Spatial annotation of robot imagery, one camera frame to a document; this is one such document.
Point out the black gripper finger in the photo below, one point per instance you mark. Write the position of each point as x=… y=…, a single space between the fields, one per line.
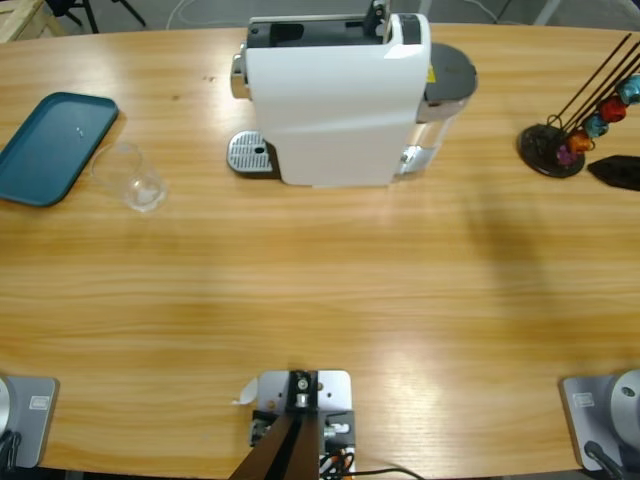
x=620 y=172

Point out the teal coffee capsule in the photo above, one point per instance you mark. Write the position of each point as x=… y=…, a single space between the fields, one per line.
x=631 y=89
x=596 y=126

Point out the clear drinking glass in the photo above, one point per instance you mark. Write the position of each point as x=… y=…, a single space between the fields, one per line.
x=142 y=192

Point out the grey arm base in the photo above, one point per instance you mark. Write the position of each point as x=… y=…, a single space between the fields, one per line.
x=600 y=415
x=30 y=425

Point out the orange coffee capsule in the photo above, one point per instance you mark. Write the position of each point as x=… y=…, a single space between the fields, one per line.
x=579 y=143

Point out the purple coffee capsule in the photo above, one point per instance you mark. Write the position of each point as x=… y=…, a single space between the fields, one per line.
x=565 y=156

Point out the red coffee capsule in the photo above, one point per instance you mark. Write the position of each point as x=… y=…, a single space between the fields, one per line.
x=613 y=109

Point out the white capsule coffee machine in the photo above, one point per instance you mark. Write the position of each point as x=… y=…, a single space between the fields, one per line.
x=330 y=115

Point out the black capsule holder with rods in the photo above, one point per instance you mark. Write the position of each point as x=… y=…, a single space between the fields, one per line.
x=537 y=145

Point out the clear water tank dark lid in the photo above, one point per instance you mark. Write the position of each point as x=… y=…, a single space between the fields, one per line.
x=450 y=70

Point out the chrome drip tray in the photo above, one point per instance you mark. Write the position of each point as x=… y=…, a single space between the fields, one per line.
x=247 y=152

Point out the white tape tab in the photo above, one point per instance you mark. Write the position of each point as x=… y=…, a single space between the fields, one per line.
x=247 y=392

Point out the black chair legs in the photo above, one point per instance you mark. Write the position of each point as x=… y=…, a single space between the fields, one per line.
x=90 y=12

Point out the teal plastic tray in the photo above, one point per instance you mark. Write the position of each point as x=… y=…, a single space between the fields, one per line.
x=50 y=150

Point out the wooden crate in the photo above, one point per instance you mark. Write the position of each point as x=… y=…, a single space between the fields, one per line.
x=25 y=20

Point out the grey metal post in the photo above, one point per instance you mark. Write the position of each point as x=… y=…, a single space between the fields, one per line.
x=547 y=12

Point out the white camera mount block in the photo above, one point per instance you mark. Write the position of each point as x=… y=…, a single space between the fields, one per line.
x=335 y=390

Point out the dark camera post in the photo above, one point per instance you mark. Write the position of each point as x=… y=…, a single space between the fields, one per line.
x=295 y=450

